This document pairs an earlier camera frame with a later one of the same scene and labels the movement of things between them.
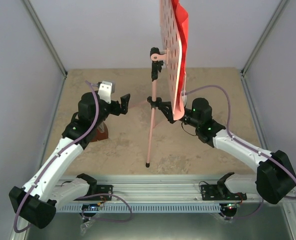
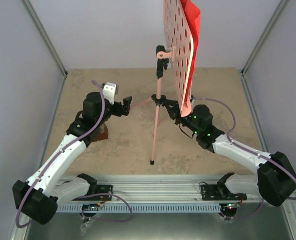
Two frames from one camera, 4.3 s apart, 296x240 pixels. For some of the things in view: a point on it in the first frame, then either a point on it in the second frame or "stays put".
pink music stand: [168, 87] -> [181, 54]
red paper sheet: [182, 18] -> [193, 15]
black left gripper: [124, 101] stays put
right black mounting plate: [220, 192] stays put
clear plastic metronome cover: [101, 127] stays put
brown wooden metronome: [102, 132] stays put
